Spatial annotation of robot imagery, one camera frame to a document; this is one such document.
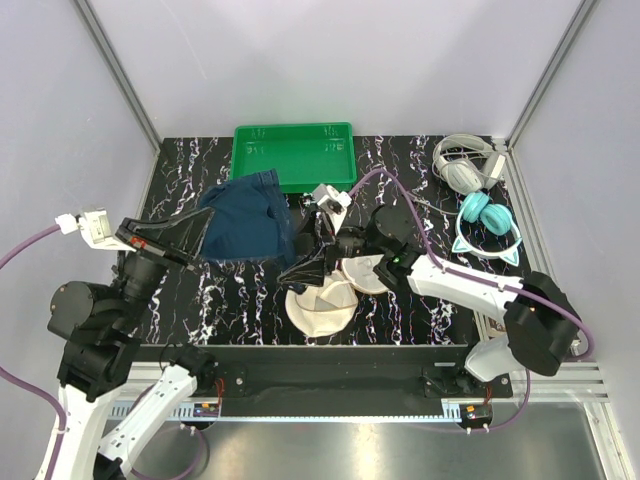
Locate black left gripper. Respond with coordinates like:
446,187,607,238
114,203,215,329

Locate dark orange book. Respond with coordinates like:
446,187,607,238
483,315,506,338

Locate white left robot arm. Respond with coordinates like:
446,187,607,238
37,207,217,479

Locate aluminium frame post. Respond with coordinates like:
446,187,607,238
505,0,600,150
70,0,162,152

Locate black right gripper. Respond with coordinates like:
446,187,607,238
272,206,388,289

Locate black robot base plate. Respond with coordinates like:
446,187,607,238
149,344,511,419

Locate left aluminium frame post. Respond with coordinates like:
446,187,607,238
70,0,162,152

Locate green plastic tray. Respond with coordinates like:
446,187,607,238
229,122,358,194

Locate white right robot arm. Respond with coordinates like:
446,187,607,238
278,205,582,397

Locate dark blue bra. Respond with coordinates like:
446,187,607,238
198,169,296,267

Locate right aluminium frame post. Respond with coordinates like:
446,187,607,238
505,0,600,150

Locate white grey headphones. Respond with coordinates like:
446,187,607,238
432,134,506,195

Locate teal cat ear headphones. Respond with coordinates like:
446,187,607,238
451,191,523,267

